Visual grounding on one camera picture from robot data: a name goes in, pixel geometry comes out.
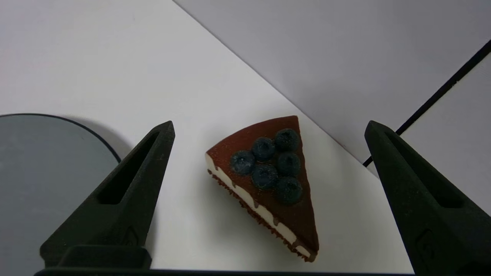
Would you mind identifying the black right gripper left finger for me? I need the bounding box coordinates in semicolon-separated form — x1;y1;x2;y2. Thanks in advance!
40;121;176;269

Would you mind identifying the chocolate blueberry cake slice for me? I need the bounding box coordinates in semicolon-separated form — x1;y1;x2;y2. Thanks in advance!
205;115;320;263

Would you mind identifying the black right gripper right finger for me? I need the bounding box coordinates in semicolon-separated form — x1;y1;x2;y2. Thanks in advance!
364;120;491;274

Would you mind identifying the gray round plate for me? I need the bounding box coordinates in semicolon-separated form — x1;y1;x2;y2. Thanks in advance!
0;113;122;276

